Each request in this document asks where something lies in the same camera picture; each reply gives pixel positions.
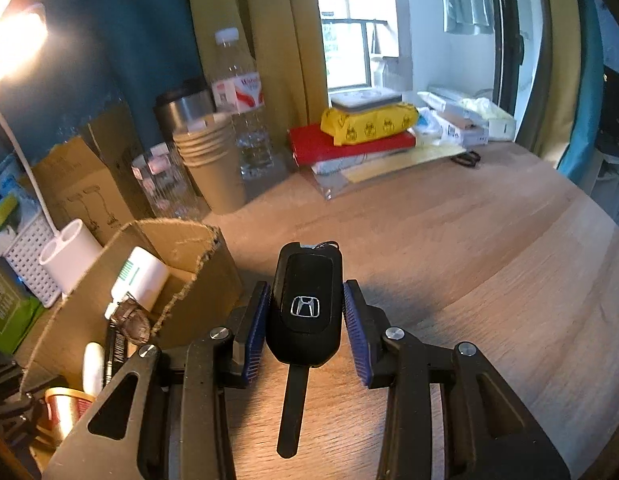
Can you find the black television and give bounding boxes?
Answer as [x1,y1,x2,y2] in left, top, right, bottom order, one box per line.
[596,64,619,152]

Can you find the black scissors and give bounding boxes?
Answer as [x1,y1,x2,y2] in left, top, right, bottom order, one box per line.
[449,149,483,169]

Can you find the yellow curtain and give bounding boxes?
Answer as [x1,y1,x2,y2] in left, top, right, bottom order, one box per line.
[183,0,331,161]
[513,0,583,161]

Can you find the white woven basket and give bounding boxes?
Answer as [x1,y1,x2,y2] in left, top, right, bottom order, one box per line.
[0,214,63,309]

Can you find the red book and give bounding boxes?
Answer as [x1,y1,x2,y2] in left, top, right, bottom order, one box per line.
[288,123,416,167]

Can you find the grey white kitchen scale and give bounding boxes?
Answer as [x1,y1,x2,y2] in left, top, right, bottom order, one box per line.
[330,86,403,111]

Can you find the black car key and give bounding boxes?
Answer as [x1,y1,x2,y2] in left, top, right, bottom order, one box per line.
[265,240,346,459]

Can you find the black sliding door frame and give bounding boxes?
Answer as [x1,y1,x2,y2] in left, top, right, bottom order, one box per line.
[491,0,523,112]

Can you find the yellow green sponge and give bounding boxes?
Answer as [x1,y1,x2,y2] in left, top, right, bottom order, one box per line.
[0,194,21,242]

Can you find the clear glass jar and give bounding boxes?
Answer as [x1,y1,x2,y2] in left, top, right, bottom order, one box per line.
[131,142,196,222]

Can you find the balcony railing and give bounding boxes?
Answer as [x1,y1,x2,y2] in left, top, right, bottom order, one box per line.
[321,18,391,57]

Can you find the brown cardboard carton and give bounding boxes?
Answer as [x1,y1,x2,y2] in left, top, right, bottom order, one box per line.
[30,104,156,247]

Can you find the blue mask packet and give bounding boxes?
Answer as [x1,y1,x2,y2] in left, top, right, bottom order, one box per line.
[414,109,443,137]

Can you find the white television stand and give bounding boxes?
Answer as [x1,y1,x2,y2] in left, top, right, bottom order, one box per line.
[588,149,619,223]

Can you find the teal curtain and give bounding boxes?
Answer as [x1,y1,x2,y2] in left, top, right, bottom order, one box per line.
[553,0,613,196]
[0,0,212,171]

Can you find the white bottle teal label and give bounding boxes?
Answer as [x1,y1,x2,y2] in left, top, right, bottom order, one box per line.
[104,246,170,319]

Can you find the white earbuds case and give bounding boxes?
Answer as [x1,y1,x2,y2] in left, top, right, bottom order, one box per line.
[82,342,106,397]

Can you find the yellow wipes pack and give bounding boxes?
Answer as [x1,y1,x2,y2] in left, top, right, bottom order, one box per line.
[320,102,421,147]

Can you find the black flashlight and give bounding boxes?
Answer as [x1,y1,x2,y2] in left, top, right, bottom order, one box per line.
[104,329,128,387]

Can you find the clear plastic folder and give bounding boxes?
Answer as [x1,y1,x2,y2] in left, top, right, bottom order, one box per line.
[308,144,471,202]

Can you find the clear water bottle red label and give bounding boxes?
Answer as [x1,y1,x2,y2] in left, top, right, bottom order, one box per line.
[210,27,276,182]

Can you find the pale yellow bag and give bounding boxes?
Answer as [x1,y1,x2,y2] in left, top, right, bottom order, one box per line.
[461,97,519,143]

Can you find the white flat box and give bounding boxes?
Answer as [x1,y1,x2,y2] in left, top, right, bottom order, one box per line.
[416,90,491,147]

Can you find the white desk lamp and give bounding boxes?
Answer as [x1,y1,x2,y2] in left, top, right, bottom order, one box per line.
[0,0,105,296]

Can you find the steel tumbler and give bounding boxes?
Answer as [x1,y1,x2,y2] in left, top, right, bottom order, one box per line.
[154,77,216,134]

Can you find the red and gold small container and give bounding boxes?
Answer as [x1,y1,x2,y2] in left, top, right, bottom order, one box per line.
[43,386,98,449]

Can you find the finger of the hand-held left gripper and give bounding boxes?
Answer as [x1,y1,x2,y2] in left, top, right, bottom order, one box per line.
[0,356,46,443]

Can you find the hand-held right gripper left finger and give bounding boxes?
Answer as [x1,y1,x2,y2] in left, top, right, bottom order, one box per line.
[42,281,272,480]

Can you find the cardboard box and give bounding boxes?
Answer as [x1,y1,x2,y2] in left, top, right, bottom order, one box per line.
[18,218,243,397]

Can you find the stack of beige paper cups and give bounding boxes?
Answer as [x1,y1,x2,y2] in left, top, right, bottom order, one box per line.
[171,112,248,214]

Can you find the blue plastic bag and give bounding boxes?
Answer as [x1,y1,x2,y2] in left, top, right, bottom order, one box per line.
[0,154,36,212]

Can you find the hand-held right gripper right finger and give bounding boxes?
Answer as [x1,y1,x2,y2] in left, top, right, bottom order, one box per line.
[343,280,570,480]

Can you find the black strap wristwatch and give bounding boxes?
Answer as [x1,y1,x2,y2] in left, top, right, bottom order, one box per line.
[111,299,152,345]

